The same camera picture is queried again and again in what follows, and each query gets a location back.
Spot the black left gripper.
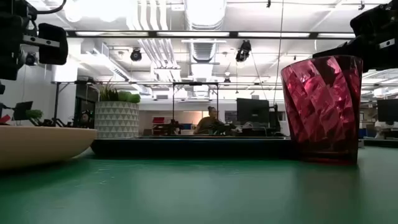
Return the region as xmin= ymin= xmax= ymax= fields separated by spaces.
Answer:
xmin=0 ymin=0 xmax=68 ymax=81

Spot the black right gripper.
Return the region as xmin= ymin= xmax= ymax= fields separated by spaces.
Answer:
xmin=312 ymin=0 xmax=398 ymax=73

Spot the red faceted plastic cup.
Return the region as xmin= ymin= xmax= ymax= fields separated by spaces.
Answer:
xmin=280 ymin=55 xmax=364 ymax=165

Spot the peach round plate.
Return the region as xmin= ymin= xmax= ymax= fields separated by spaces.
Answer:
xmin=0 ymin=125 xmax=98 ymax=170

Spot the black serving tray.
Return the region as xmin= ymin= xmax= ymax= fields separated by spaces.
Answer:
xmin=90 ymin=136 xmax=299 ymax=158

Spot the black ceiling spotlight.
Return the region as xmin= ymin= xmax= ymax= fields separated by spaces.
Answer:
xmin=235 ymin=39 xmax=252 ymax=63
xmin=129 ymin=48 xmax=143 ymax=62
xmin=24 ymin=52 xmax=39 ymax=67

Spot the black tripod stand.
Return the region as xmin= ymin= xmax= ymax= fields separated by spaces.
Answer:
xmin=51 ymin=81 xmax=68 ymax=127

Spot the small black screen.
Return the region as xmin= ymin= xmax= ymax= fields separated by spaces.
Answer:
xmin=12 ymin=101 xmax=34 ymax=121

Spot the small green background plant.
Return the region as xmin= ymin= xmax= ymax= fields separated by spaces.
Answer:
xmin=25 ymin=109 xmax=44 ymax=122

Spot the green succulent plant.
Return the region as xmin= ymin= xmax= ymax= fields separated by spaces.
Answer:
xmin=98 ymin=79 xmax=141 ymax=104

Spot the white triangle-patterned plant pot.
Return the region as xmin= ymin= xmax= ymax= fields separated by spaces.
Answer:
xmin=94 ymin=101 xmax=140 ymax=139

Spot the overhead light bar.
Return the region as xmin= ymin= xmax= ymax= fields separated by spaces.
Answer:
xmin=66 ymin=30 xmax=357 ymax=40

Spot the person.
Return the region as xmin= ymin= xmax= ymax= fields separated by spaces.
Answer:
xmin=193 ymin=106 xmax=226 ymax=135

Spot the green table mat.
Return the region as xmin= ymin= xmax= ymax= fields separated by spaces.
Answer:
xmin=0 ymin=146 xmax=398 ymax=224

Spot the silver air duct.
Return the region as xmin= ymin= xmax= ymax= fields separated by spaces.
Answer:
xmin=183 ymin=0 xmax=228 ymax=63

